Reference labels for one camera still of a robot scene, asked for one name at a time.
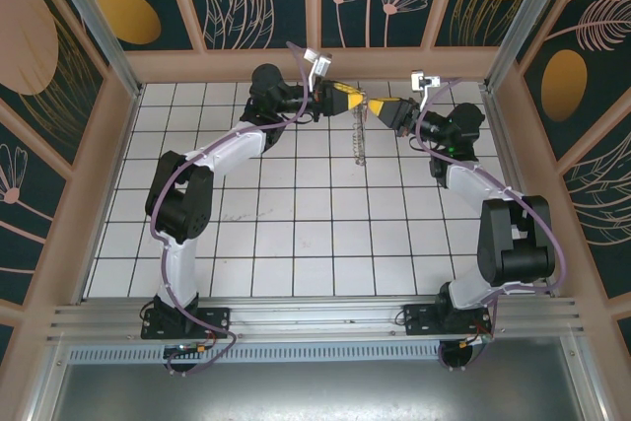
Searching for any left small circuit board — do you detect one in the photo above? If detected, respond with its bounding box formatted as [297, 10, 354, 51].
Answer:
[164, 343, 208, 359]

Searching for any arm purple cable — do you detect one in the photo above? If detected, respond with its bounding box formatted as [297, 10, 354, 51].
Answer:
[149, 40, 316, 378]
[415, 76, 566, 373]

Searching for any grey metal sheet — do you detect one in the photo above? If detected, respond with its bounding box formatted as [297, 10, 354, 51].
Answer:
[48, 336, 610, 421]

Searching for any aluminium mounting rail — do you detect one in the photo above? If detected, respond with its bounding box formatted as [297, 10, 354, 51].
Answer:
[46, 295, 586, 344]

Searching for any right small circuit board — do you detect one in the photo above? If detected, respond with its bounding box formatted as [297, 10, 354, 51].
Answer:
[456, 333, 494, 349]

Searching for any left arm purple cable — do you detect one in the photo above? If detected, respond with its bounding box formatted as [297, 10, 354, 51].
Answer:
[149, 40, 316, 378]

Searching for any grey slotted cable duct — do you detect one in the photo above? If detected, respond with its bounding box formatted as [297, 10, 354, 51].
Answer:
[66, 344, 445, 366]

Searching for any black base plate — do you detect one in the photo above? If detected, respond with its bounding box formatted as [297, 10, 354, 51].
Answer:
[402, 300, 494, 341]
[141, 306, 232, 341]

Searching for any aluminium corner post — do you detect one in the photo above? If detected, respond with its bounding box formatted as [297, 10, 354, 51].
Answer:
[39, 0, 145, 98]
[483, 0, 579, 93]

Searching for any small circuit board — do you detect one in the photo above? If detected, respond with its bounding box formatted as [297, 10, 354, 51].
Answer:
[164, 343, 208, 359]
[456, 333, 494, 349]

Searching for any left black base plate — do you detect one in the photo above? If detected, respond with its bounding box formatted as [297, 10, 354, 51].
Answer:
[141, 306, 232, 341]

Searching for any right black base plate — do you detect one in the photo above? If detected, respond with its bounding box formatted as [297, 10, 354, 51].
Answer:
[402, 300, 494, 341]

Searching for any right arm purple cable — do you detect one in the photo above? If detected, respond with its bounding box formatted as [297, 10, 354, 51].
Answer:
[415, 76, 566, 373]

